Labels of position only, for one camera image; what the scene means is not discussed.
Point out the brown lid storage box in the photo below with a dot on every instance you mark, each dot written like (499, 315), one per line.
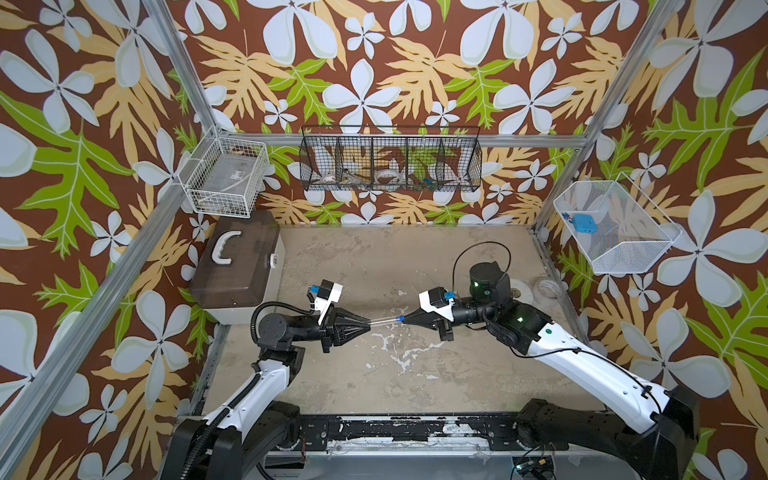
(240, 268)

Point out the black wire basket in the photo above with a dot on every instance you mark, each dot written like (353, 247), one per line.
(390, 158)

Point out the clear packing tape roll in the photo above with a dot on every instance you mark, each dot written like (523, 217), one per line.
(548, 290)

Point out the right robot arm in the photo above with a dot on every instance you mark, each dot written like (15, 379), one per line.
(652, 428)

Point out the white wire basket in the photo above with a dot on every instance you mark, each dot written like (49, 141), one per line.
(633, 230)
(223, 175)

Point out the aluminium frame post left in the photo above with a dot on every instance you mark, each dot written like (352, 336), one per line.
(159, 11)

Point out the aluminium frame rail left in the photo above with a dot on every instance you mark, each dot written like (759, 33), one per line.
(100, 346)

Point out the white wire basket left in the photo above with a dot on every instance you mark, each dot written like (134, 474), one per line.
(223, 175)

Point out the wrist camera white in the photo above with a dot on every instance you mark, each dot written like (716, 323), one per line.
(438, 301)
(324, 296)

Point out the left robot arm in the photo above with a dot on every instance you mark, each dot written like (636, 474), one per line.
(233, 439)

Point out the aluminium frame post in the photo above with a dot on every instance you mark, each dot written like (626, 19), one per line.
(159, 11)
(639, 51)

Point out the white foam tape roll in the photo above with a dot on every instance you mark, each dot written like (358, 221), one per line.
(522, 292)

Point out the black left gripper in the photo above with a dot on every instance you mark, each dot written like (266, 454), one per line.
(333, 330)

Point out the blue object in basket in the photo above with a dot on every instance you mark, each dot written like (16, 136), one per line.
(584, 224)

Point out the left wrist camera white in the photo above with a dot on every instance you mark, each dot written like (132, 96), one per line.
(324, 296)

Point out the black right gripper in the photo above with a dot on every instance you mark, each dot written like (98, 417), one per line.
(425, 319)

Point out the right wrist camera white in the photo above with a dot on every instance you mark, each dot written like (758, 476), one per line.
(438, 301)

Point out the aluminium frame post right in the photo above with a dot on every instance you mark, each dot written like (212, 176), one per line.
(639, 51)

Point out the white wire basket right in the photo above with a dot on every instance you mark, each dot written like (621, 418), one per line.
(633, 230)

